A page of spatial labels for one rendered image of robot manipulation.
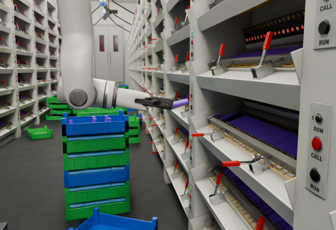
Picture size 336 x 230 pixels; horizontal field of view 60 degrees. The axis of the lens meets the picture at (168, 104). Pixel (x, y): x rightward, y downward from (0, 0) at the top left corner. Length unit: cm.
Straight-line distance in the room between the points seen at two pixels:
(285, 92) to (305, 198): 16
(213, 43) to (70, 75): 51
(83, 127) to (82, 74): 63
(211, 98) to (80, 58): 49
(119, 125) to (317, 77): 108
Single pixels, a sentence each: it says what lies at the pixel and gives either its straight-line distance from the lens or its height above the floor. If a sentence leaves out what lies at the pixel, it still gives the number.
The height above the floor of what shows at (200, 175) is 31.
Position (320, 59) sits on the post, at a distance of 43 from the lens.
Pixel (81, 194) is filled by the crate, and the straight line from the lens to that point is 147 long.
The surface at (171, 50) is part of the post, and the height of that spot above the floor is 80.
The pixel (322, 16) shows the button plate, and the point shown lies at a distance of 44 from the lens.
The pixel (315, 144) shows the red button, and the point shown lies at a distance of 43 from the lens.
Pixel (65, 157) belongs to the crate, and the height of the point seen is 30.
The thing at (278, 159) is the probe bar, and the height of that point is 52.
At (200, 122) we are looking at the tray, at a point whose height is 51.
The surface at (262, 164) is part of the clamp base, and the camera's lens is 64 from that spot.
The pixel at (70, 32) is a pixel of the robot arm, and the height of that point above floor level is 80.
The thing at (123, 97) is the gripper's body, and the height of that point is 62.
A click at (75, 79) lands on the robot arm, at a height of 67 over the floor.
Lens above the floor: 70
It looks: 7 degrees down
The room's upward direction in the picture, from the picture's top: straight up
